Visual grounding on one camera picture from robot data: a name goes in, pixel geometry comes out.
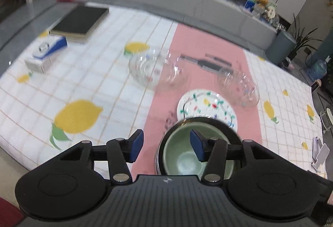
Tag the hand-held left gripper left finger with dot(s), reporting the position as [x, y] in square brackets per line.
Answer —
[136, 146]

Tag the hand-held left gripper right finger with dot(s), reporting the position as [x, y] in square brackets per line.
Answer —
[196, 146]

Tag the green ceramic bowl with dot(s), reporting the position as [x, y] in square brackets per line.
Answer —
[179, 154]
[231, 137]

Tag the white fruit-print plate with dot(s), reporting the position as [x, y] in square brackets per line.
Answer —
[203, 107]

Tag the clear glass flower-print plate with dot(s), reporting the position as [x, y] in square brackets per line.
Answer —
[242, 89]

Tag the large clear glass bowl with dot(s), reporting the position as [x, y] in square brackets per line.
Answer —
[145, 70]

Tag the white phone stand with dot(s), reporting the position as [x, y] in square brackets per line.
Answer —
[322, 154]

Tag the blue and white box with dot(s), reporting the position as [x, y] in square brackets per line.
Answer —
[56, 44]

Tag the grey trash bin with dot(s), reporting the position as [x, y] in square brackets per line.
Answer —
[281, 47]

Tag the white rolling stool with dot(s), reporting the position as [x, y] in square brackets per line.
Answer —
[328, 120]

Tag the black book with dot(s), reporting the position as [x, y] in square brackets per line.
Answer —
[78, 20]

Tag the person's red clothing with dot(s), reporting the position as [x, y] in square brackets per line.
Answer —
[9, 212]

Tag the blue water jug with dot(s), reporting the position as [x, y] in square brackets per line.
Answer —
[318, 69]

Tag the long-leaf potted plant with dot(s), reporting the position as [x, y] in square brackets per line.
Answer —
[299, 42]

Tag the green picture card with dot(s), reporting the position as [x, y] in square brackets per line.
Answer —
[251, 3]

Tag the brown teddy bear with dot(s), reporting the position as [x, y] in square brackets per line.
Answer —
[262, 0]

